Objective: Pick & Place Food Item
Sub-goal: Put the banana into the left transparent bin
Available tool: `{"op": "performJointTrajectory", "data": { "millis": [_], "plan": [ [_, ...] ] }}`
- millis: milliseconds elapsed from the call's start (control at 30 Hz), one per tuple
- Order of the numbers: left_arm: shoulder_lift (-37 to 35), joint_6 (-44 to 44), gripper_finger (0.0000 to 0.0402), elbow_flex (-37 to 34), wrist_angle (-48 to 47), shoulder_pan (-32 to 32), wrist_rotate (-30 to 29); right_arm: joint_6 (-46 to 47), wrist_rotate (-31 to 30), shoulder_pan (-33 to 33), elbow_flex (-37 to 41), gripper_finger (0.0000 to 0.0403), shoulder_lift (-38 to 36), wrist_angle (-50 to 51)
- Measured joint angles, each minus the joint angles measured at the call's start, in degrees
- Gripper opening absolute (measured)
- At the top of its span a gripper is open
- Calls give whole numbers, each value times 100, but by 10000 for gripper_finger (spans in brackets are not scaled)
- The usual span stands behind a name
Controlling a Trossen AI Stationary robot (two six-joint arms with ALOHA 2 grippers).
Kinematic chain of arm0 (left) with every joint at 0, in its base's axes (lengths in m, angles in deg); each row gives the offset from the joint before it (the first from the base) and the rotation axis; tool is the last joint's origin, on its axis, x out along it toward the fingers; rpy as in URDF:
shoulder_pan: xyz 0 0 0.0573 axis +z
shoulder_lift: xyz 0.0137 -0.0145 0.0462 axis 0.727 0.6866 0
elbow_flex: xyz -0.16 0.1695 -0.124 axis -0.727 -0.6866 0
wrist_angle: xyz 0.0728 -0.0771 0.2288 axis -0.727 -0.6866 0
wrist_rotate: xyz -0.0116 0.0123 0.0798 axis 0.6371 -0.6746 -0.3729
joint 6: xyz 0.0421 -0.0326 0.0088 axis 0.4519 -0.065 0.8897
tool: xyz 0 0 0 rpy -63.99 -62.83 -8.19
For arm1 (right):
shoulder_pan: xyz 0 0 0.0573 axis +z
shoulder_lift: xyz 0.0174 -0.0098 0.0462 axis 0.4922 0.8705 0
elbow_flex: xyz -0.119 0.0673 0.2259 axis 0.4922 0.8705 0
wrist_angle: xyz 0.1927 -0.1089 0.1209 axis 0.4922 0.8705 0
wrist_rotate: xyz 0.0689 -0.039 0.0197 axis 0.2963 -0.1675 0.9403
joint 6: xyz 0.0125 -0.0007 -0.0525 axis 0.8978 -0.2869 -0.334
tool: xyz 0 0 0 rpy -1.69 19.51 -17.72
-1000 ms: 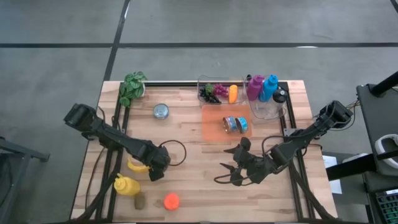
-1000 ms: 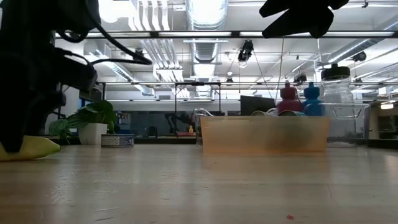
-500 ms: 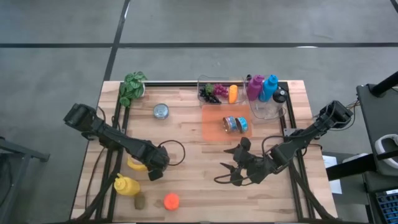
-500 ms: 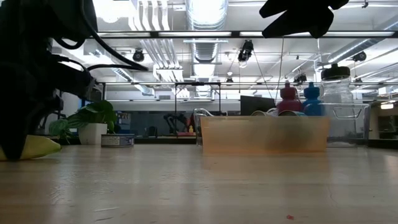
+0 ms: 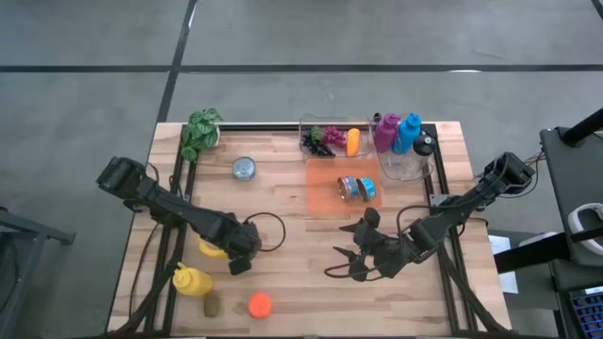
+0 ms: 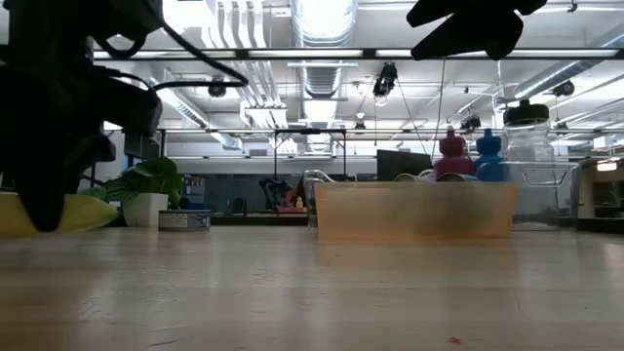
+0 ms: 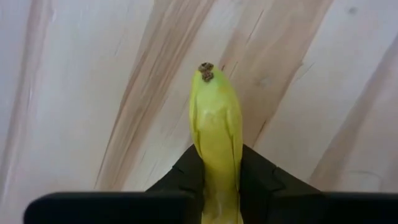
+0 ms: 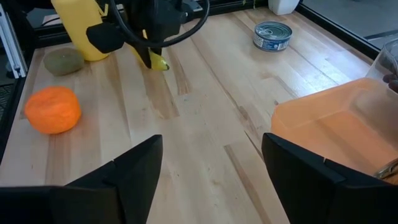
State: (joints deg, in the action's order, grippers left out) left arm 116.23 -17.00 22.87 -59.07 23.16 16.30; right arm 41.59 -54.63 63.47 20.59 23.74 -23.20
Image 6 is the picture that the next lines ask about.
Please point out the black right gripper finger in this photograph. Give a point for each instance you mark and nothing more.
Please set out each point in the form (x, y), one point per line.
(478, 34)
(434, 12)

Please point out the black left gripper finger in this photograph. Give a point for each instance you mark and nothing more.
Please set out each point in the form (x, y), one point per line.
(44, 195)

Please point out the yellow toy banana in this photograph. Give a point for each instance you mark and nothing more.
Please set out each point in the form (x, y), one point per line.
(88, 214)

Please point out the clear bottle with black cap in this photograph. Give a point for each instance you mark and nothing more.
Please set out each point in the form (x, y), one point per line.
(526, 114)

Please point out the blue plastic bottle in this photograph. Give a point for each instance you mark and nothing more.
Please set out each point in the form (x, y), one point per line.
(490, 156)

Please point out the magenta plastic bottle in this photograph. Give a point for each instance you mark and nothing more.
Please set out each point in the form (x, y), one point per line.
(453, 156)

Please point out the silver can blue white label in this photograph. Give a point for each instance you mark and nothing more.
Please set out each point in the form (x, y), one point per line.
(185, 220)

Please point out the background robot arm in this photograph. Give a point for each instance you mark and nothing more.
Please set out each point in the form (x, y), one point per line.
(273, 192)

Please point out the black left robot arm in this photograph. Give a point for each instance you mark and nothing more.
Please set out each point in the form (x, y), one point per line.
(49, 24)

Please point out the black ceiling spotlight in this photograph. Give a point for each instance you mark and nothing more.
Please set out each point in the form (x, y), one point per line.
(470, 123)
(217, 91)
(564, 89)
(387, 78)

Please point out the green plant in white pot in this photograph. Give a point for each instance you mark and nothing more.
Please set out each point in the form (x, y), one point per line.
(144, 209)

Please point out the black computer monitor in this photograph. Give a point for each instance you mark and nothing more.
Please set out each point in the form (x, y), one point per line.
(400, 166)

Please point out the clear plastic bin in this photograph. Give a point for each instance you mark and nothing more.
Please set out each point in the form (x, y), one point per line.
(546, 205)

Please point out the orange translucent plastic bin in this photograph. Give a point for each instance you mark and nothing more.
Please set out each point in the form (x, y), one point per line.
(380, 209)

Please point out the small yellow background bottle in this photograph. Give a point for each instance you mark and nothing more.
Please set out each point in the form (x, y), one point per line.
(299, 203)

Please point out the small red crumb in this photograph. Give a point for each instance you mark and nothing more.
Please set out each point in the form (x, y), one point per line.
(455, 340)

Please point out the black background table frame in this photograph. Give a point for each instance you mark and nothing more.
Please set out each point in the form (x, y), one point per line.
(312, 131)

